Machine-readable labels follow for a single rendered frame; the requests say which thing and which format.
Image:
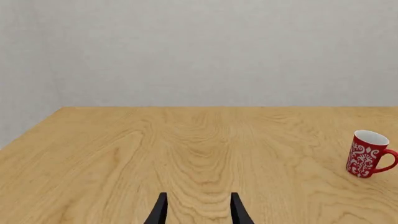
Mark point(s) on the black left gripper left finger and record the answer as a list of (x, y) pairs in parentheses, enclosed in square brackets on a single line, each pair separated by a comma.
[(159, 211)]

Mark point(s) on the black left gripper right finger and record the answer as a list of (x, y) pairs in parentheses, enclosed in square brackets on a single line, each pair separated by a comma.
[(239, 211)]

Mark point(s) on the red white patterned mug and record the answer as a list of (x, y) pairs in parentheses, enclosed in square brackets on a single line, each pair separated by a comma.
[(362, 161)]

